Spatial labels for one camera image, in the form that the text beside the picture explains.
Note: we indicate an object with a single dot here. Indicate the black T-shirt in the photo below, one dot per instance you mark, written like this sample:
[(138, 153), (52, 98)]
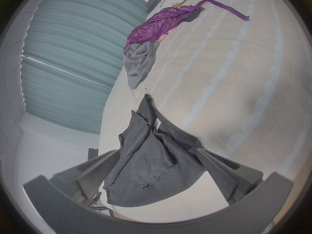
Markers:
[(151, 160)]

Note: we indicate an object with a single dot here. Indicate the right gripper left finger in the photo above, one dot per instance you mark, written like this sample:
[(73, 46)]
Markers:
[(92, 174)]

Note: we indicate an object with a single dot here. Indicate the grey garment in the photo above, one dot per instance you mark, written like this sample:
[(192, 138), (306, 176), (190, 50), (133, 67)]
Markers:
[(137, 62)]

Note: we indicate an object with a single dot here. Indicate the black lace garment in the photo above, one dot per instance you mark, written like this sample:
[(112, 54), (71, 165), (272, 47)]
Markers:
[(193, 14)]

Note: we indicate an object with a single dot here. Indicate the purple satin garment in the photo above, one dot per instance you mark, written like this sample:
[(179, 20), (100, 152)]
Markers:
[(156, 25)]

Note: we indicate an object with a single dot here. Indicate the grey bedside table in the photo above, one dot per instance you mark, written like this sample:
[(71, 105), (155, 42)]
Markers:
[(152, 2)]

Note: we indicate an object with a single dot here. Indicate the pink garment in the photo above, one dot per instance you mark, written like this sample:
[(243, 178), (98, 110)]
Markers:
[(162, 36)]

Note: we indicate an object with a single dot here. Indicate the blue-green curtain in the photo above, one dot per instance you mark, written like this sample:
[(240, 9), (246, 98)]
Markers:
[(63, 99), (80, 33)]

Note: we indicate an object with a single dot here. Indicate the black chest of drawers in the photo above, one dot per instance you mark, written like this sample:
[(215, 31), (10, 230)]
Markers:
[(93, 153)]

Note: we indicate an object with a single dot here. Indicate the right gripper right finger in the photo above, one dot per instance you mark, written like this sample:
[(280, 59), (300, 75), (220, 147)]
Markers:
[(224, 174)]

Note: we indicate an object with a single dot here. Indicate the bed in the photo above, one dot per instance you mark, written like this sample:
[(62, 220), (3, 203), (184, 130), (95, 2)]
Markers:
[(219, 82)]

